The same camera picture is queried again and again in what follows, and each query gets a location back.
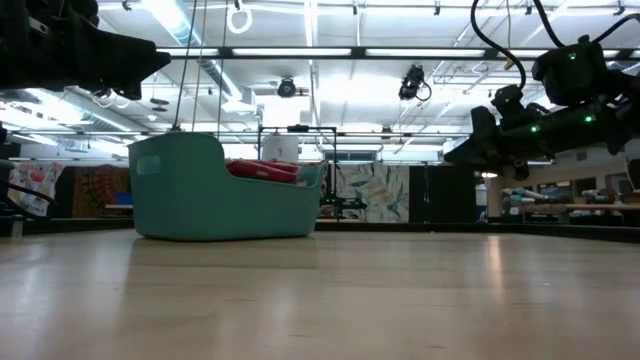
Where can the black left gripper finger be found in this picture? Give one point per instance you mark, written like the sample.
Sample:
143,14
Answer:
125,57
131,90

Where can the red popcorn bag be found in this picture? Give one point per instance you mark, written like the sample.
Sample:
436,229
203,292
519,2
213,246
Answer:
260,172
282,165

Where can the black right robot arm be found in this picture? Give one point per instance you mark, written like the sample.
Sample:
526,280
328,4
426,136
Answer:
570,75

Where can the wooden shelf with goods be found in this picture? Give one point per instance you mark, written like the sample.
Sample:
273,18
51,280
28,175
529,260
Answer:
560,206

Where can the black cabinet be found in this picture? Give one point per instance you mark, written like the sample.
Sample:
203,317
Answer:
442,192

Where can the dark patterned cloth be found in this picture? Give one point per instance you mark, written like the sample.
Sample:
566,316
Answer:
97,187

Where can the leaf pattern panel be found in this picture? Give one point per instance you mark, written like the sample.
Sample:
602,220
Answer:
380,190

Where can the teal plastic basket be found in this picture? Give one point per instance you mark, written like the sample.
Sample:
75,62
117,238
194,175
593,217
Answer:
200,200

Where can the floral pattern cloth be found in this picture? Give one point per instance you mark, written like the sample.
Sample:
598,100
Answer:
35,182

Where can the black beam with light panels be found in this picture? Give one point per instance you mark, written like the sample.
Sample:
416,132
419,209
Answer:
357,51

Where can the white cylinder container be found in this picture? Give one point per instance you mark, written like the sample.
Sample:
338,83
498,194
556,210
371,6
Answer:
280,149

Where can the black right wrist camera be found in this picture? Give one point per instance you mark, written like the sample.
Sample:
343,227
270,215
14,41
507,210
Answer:
507,105

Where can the black aluminium table frame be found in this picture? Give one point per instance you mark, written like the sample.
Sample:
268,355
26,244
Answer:
450,227

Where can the silver ceiling duct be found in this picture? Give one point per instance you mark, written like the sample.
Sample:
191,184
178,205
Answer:
220,80

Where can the round black ceiling camera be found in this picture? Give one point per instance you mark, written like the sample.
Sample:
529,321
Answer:
287,88

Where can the black metal stand frame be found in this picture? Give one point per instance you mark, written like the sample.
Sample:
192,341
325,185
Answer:
297,128

